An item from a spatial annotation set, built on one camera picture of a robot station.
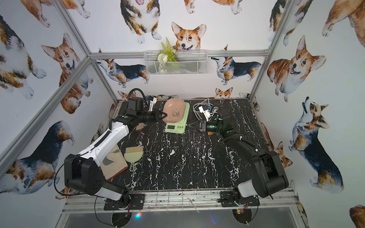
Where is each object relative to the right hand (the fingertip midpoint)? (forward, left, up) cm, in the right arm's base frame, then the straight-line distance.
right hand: (187, 126), depth 75 cm
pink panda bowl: (+11, +7, +2) cm, 13 cm away
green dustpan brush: (-5, +36, -24) cm, 43 cm away
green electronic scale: (+1, +5, -2) cm, 5 cm away
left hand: (+9, +10, +1) cm, 13 cm away
